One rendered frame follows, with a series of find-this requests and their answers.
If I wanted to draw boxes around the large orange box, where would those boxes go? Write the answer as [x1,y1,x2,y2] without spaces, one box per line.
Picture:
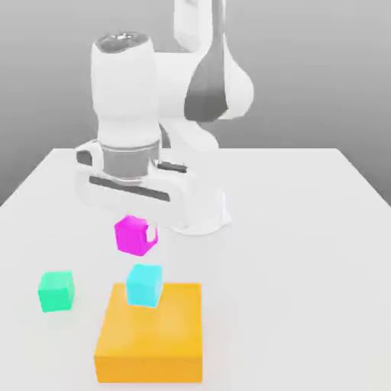
[93,283,203,384]

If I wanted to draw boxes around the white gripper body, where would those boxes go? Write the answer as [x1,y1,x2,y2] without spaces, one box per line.
[75,166,196,228]

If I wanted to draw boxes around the small green cube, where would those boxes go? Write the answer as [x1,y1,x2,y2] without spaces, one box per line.
[37,270,76,313]

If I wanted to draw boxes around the small magenta cube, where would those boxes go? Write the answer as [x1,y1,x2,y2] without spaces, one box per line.
[114,215,159,257]

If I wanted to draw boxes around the small cyan cube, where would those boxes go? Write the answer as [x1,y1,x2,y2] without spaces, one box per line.
[125,263,163,309]

